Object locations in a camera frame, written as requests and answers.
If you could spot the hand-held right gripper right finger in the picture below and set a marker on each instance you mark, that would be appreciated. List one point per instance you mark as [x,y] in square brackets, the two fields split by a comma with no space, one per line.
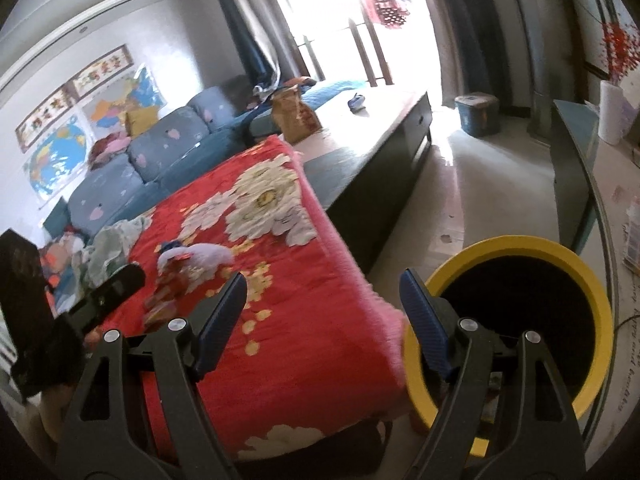
[425,325]

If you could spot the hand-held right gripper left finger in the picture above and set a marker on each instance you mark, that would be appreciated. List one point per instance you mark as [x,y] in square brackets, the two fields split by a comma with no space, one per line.
[220,320]

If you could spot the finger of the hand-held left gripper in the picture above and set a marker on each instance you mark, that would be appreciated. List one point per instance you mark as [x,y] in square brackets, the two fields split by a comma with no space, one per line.
[117,285]

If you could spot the orange snack wrapper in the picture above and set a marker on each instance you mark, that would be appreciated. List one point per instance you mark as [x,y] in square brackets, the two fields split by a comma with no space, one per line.
[165,295]

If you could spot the white and blue plastic bag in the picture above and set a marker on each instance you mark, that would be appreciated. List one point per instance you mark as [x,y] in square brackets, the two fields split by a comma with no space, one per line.
[205,257]

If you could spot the yellow rimmed waste bin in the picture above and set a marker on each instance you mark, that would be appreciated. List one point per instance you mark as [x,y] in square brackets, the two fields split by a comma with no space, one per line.
[590,280]

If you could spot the crumpled light cloth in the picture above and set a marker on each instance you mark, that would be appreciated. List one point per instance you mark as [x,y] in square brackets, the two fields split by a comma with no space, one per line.
[110,245]

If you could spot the pink and white plush toy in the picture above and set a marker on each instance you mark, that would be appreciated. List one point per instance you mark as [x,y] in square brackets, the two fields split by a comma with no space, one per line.
[65,260]

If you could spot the teal cushion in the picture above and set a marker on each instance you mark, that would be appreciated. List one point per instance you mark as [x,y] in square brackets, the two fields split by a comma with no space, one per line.
[56,217]

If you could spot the red floral blanket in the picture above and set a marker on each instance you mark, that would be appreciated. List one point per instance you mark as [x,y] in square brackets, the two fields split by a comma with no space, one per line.
[310,340]

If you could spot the pink plush toys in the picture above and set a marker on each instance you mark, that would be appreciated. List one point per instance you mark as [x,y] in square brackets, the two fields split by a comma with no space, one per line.
[110,147]

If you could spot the blue floral sofa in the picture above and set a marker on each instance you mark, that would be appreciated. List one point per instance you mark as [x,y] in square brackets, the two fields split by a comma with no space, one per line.
[160,150]

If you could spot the world map poster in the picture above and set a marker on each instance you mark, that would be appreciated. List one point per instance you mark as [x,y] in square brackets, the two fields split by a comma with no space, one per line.
[60,155]

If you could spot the yellow pillow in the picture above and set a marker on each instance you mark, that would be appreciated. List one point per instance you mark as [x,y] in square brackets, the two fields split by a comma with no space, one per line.
[142,122]

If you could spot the dark coffee table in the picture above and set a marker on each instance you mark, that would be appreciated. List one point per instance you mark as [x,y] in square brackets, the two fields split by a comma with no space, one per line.
[370,160]

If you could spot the framed embroidery picture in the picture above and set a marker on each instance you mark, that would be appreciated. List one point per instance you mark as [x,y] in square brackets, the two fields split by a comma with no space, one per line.
[100,71]
[45,117]

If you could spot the country map poster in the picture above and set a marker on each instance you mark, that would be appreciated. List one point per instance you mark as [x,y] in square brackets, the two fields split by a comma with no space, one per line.
[135,90]

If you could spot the blue storage box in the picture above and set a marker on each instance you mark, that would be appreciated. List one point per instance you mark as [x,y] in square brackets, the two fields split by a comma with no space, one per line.
[476,115]

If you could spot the brown paper bag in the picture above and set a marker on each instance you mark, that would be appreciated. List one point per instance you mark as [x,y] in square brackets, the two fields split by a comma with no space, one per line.
[290,115]

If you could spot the glass top tv cabinet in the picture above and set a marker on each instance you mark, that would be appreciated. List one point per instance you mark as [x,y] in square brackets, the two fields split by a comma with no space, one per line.
[575,160]

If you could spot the brown sofa cushion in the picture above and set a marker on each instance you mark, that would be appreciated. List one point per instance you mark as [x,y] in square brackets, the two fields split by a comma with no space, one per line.
[237,91]

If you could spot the small blue object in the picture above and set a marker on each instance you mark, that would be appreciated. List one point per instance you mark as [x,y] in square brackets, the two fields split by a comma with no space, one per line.
[357,103]

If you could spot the white vase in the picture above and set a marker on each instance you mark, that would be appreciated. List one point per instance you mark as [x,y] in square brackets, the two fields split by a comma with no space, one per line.
[614,112]

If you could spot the dark blue curtain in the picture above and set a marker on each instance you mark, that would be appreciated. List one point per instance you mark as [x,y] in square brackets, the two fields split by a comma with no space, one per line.
[245,30]

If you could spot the grey curtain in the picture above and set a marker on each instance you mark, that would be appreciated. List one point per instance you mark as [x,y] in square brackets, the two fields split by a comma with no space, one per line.
[480,35]

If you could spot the brown framed glass door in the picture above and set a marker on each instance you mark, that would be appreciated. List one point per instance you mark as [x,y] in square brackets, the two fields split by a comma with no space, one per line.
[320,20]

